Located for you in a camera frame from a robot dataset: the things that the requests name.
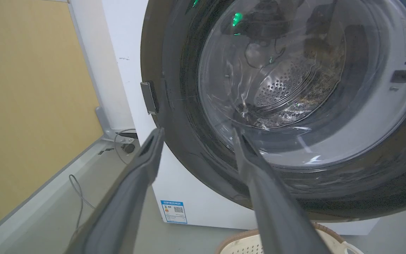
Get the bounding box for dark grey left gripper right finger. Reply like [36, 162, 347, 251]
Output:
[233, 127, 331, 254]

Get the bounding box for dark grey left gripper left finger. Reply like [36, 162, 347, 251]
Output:
[64, 128, 165, 254]

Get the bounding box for round dark washing machine door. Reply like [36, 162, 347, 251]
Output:
[140, 0, 406, 222]

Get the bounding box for white washing machine body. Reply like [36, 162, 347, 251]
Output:
[70, 0, 380, 236]

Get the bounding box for grey metal door latch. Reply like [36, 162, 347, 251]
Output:
[140, 81, 159, 115]

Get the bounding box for beige woven laundry basket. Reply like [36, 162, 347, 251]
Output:
[215, 222, 365, 254]

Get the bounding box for blue energy label sticker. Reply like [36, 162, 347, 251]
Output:
[160, 200, 188, 224]

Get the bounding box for perforated steel washer drum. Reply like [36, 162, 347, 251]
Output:
[245, 42, 346, 128]

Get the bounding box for thin grey cable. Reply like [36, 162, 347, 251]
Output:
[68, 128, 137, 240]

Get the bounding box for grey metal floor bracket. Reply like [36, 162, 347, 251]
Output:
[95, 106, 135, 144]

